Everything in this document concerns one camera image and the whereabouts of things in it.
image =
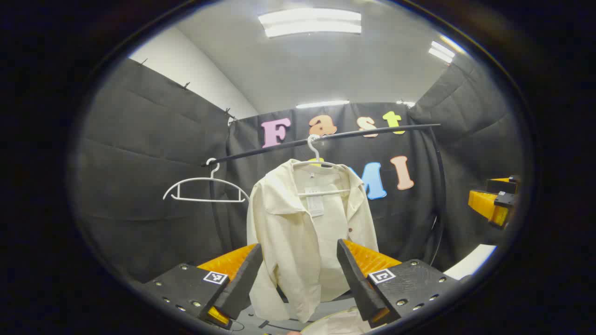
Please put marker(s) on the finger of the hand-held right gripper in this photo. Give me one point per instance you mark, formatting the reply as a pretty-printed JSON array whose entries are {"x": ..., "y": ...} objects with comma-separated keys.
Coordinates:
[
  {"x": 503, "y": 186},
  {"x": 484, "y": 204}
]

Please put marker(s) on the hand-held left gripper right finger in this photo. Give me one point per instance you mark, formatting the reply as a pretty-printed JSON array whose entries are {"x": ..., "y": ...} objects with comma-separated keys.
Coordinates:
[{"x": 356, "y": 284}]

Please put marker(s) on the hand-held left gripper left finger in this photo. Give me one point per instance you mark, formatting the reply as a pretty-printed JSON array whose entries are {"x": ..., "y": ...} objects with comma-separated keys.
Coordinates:
[{"x": 242, "y": 284}]

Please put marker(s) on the cream shirt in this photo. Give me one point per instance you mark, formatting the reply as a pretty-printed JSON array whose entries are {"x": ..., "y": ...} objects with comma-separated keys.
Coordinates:
[{"x": 288, "y": 242}]

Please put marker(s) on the white clothes hanger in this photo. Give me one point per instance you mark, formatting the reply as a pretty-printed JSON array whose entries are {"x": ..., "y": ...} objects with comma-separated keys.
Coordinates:
[
  {"x": 209, "y": 200},
  {"x": 314, "y": 151}
]

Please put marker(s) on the black clothes rack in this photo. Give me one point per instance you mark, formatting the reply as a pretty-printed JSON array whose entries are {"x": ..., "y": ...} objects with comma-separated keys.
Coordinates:
[{"x": 270, "y": 150}]

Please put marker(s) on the white board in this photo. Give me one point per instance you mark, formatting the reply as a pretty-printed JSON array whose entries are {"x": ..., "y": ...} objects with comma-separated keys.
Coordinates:
[{"x": 470, "y": 263}]

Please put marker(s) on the ceiling light strip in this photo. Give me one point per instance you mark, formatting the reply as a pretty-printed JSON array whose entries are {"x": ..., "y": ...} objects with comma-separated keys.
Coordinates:
[
  {"x": 406, "y": 103},
  {"x": 321, "y": 104}
]

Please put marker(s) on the black backdrop cloth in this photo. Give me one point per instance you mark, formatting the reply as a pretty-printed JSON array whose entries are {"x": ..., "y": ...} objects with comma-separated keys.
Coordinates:
[{"x": 149, "y": 177}]

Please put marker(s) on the small ceiling light panel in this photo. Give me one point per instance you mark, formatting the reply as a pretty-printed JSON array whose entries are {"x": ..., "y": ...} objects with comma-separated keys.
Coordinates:
[{"x": 441, "y": 51}]

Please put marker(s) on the large ceiling light panel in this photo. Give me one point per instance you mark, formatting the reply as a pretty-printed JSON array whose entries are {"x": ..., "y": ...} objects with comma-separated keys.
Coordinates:
[{"x": 309, "y": 22}]

